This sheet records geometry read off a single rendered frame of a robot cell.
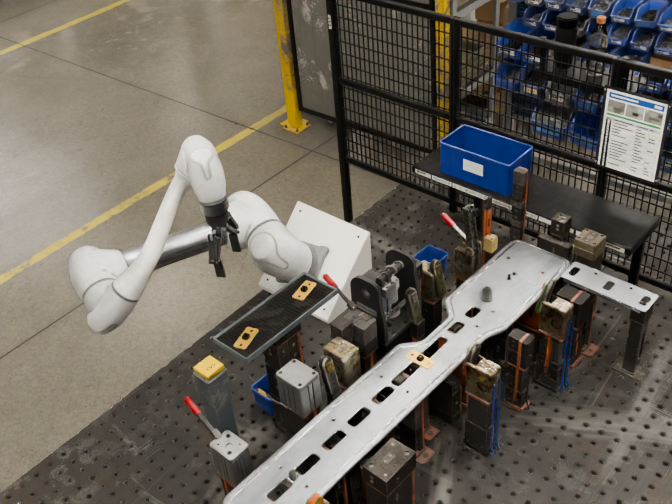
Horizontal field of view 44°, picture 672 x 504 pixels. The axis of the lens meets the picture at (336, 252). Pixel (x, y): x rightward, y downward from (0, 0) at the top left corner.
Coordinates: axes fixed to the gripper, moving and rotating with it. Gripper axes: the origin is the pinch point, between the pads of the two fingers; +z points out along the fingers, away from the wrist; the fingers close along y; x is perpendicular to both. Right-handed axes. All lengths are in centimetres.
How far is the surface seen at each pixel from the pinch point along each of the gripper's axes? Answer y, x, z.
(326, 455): -64, -52, 9
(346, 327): -25, -48, 0
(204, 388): -58, -18, -4
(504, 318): -2, -90, 11
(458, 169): 69, -64, 4
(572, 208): 56, -106, 10
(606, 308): 43, -120, 43
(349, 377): -36, -51, 9
